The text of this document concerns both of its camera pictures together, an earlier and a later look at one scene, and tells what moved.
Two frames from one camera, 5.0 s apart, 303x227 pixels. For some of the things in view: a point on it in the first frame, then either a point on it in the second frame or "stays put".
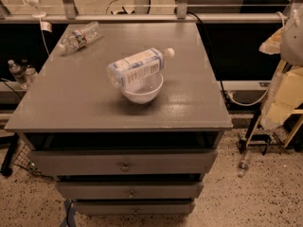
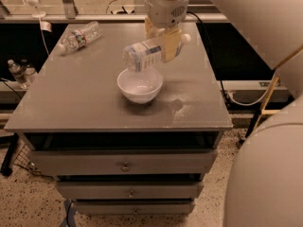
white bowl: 142,91 stays put
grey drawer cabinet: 111,155 stays put
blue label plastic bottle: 127,70 to 147,52
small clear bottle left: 20,75 stays put
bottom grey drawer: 133,207 stays put
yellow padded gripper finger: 273,44 to 164,13
